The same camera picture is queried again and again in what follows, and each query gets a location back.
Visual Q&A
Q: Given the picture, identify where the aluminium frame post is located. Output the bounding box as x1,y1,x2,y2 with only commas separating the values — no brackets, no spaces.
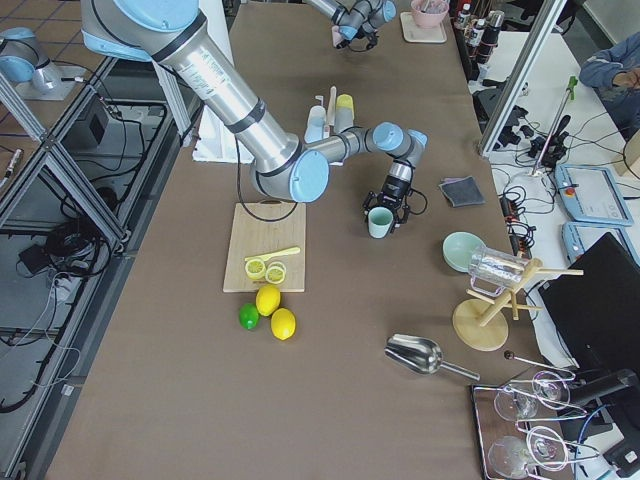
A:
480,0,571,157

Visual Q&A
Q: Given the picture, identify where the clear glass pitcher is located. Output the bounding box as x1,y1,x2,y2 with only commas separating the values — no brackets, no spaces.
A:
468,246,530,297

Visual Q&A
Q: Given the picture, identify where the pink bowl of ice cubes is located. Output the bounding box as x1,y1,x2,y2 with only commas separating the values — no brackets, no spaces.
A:
410,0,449,29

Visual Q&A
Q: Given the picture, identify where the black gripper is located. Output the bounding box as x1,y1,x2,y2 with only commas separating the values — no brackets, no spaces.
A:
362,159,415,234
334,27,378,52

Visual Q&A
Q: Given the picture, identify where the light blue plastic cup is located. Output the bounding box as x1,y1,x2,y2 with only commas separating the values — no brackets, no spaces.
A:
304,105,326,144

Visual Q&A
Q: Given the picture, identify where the metal scoop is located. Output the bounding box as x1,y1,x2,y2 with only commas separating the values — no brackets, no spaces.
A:
384,333,480,381

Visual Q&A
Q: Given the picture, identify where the pink plastic cup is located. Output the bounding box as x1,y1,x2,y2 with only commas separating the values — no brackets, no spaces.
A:
331,26,344,48

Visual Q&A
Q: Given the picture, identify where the wooden cutting board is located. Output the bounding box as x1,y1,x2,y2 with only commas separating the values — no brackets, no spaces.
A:
223,203,306,293

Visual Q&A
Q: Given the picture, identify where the grey folded cloth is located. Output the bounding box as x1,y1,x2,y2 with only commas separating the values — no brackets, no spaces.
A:
438,176,485,208

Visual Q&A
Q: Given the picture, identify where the wooden mug tree stand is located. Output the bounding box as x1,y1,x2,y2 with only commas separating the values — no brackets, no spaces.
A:
452,258,584,352

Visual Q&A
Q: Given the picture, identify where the blue teach pendant tablet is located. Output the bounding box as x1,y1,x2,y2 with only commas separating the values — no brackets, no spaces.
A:
554,164,634,226

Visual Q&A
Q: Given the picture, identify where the cream plastic tray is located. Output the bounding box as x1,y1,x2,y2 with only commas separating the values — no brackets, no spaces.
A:
400,12,447,44

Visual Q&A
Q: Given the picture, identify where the wine glass rack tray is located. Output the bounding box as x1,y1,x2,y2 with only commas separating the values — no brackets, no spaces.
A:
471,368,599,479

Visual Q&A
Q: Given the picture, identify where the green ceramic bowl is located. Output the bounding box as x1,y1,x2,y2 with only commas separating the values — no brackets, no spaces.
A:
442,231,486,273

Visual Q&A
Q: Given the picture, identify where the white wire cup holder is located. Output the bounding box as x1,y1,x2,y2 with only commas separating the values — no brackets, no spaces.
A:
312,86,347,140

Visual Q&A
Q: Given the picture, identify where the yellow lemon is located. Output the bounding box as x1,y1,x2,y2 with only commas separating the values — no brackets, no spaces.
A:
255,284,281,317
270,308,297,341

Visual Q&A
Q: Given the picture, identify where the lemon slice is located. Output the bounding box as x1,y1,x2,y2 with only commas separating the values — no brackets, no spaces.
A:
245,258,266,280
264,261,287,285

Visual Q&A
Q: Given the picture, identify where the green plastic cup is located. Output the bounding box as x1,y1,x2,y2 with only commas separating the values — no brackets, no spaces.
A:
367,206,394,239

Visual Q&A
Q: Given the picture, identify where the yellow plastic knife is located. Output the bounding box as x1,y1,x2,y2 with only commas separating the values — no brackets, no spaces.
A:
244,246,301,262

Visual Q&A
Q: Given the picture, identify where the black laptop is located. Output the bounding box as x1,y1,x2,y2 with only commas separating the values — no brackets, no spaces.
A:
538,233,639,372

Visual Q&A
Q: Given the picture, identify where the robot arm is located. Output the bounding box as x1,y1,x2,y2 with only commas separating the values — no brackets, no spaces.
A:
81,1,428,207
306,0,397,52

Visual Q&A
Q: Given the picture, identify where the green lime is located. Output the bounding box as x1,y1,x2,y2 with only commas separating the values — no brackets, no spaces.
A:
238,303,261,330

